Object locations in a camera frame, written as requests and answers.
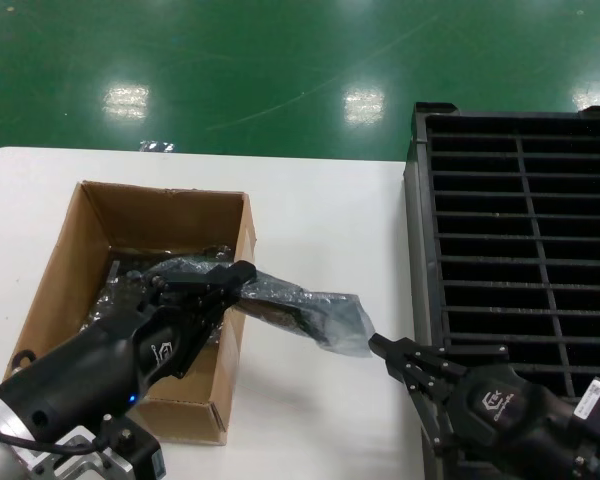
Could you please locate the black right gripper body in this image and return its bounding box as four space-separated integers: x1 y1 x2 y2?
447 364 600 480

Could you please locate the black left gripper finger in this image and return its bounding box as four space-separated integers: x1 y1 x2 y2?
142 260 258 311
172 294 237 381

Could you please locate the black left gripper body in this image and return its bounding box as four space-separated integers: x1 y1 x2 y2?
2 299 201 444

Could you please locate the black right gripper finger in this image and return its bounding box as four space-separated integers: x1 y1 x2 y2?
372 349 456 459
368 333 510 375

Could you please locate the silver antistatic bag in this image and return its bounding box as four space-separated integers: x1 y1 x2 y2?
142 257 376 359

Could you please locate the bagged graphics cards pile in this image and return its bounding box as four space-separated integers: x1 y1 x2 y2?
82 244 234 346

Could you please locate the brown cardboard box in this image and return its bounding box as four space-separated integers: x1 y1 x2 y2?
3 180 257 446

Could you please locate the black slotted container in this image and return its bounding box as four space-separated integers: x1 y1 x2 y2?
403 102 600 480

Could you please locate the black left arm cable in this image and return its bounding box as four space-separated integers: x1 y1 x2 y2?
0 424 112 455

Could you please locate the silver left wrist mount bracket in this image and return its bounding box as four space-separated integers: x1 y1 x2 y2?
29 429 134 480

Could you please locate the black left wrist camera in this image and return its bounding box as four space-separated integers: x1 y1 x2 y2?
99 413 167 480

